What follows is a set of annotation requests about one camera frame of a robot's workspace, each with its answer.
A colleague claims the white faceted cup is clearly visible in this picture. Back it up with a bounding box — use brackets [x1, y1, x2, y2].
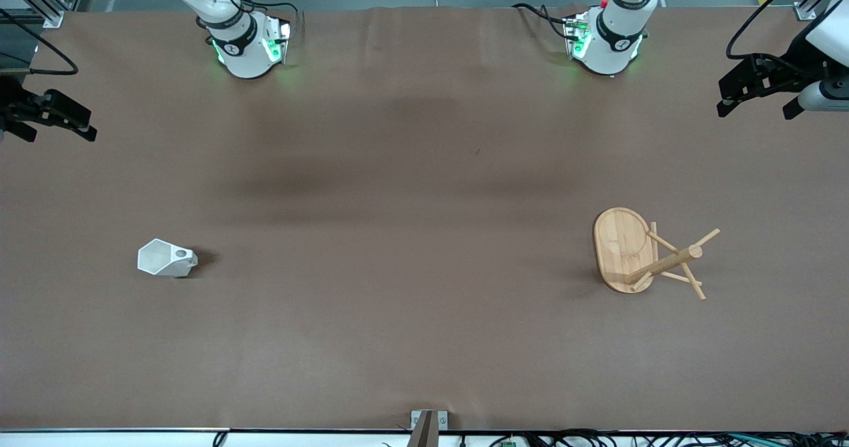
[137, 238, 199, 279]

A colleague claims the wooden cup rack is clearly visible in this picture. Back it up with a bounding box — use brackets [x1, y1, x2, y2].
[592, 207, 722, 300]

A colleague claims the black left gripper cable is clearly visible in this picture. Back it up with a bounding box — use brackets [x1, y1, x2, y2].
[726, 0, 849, 76]

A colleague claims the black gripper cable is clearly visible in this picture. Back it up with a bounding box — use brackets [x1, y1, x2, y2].
[726, 0, 849, 76]
[0, 8, 80, 77]

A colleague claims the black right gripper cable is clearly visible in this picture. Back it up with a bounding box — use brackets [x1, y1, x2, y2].
[0, 8, 80, 77]

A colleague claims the black left arm base cable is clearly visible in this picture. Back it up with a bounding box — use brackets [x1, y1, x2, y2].
[512, 2, 572, 38]

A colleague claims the black arm base cable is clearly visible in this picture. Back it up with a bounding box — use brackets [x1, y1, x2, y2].
[196, 0, 300, 36]
[512, 2, 572, 38]

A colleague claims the black right arm base cable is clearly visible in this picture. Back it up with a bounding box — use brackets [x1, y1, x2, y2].
[196, 0, 300, 36]

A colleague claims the black cable bundle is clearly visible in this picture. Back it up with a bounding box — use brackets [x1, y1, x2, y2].
[491, 428, 849, 447]

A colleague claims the metal table edge bracket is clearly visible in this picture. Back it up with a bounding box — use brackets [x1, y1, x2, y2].
[410, 410, 450, 447]

